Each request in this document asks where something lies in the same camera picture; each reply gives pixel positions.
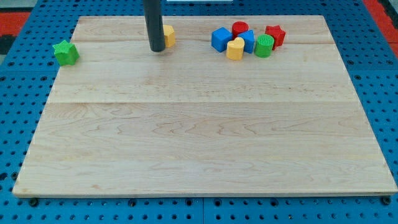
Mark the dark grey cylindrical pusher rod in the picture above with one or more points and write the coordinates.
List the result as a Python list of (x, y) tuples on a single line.
[(154, 24)]

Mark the yellow hexagon block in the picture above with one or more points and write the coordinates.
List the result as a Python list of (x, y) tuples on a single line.
[(169, 36)]

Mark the green star block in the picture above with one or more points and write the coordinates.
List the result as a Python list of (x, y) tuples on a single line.
[(66, 53)]

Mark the red star block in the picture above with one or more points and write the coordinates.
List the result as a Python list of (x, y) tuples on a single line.
[(277, 33)]

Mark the blue cube block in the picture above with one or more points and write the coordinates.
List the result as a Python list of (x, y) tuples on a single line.
[(220, 39)]

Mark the red cylinder block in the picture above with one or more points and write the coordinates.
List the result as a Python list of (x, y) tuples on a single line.
[(239, 27)]

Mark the yellow heart block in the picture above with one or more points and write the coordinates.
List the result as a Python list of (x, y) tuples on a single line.
[(235, 49)]

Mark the blue triangle block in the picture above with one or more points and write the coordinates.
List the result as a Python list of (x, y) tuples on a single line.
[(249, 40)]

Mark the green cylinder block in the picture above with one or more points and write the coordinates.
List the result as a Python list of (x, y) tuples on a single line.
[(264, 46)]

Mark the light wooden board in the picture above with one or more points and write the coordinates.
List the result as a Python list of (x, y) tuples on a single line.
[(126, 122)]

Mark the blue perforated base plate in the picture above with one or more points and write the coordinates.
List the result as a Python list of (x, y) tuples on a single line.
[(29, 70)]

